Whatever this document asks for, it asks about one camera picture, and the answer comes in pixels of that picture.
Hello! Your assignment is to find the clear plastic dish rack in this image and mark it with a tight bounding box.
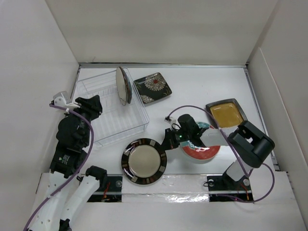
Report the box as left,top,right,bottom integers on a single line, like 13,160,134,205
74,68,150,146

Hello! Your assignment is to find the cream round plate tree design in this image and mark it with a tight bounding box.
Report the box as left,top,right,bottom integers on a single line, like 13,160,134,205
116,66,129,106

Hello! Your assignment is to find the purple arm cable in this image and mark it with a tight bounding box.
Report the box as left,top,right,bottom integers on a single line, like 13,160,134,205
168,104,275,204
23,103,94,231

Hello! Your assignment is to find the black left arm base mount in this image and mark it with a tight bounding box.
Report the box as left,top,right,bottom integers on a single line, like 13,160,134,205
88,174,123,203

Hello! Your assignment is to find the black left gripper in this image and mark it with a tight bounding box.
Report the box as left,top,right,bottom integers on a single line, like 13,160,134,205
65,94,102,145

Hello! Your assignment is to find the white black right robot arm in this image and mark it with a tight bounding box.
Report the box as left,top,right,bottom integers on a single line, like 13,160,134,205
162,114,275,189

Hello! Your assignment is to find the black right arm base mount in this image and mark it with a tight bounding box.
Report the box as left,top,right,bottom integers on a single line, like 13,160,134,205
203,175,254,202

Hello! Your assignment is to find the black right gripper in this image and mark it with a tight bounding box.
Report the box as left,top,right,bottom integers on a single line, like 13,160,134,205
159,128,191,151

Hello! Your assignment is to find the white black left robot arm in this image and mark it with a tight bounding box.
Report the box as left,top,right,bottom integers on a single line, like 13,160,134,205
24,92,107,231

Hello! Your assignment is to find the red teal round plate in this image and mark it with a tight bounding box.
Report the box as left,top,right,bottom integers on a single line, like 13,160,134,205
180,120,221,165

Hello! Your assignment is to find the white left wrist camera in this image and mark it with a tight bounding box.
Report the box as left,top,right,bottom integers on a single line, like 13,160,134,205
51,91,80,108

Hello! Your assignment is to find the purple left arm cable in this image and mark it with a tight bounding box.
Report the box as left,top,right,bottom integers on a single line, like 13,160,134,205
23,103,94,231

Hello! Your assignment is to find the square yellow plate dark rim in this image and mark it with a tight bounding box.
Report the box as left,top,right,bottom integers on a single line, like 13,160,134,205
205,98,247,128

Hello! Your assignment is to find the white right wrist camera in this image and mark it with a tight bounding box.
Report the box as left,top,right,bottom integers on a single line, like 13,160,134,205
164,116,177,129

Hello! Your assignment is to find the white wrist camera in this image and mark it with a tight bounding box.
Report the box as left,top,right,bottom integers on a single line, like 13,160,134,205
51,91,80,108
164,116,177,129

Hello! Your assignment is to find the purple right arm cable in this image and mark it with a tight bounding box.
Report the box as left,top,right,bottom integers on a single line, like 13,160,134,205
168,104,275,204

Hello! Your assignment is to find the blue round plate brown rim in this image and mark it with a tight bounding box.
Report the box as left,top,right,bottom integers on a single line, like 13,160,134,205
123,68,132,104

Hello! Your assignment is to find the black square floral plate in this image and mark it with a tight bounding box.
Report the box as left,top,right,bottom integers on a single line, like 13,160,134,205
133,72,172,104

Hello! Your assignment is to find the aluminium frame rail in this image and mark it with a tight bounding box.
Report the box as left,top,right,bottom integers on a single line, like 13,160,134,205
79,62,246,68

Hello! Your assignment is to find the round plate black checkered rim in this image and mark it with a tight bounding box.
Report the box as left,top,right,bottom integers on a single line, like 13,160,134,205
121,138,167,185

